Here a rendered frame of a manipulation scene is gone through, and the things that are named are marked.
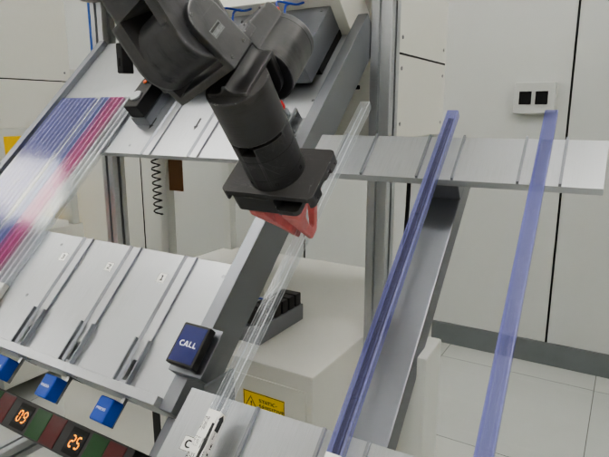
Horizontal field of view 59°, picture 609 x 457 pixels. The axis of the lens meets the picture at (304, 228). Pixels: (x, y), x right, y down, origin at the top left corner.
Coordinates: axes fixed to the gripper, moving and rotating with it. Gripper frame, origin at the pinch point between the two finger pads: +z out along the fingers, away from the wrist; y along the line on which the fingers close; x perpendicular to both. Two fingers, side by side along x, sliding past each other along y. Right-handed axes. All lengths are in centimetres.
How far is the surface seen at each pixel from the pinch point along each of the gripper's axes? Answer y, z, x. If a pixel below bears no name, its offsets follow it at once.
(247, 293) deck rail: 11.0, 11.7, 3.3
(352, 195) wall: 75, 145, -127
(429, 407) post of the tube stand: -14.8, 14.7, 10.7
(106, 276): 34.7, 10.9, 5.7
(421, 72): 8, 29, -67
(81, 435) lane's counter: 24.4, 12.9, 26.3
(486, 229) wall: 10, 149, -119
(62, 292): 41.6, 11.5, 9.6
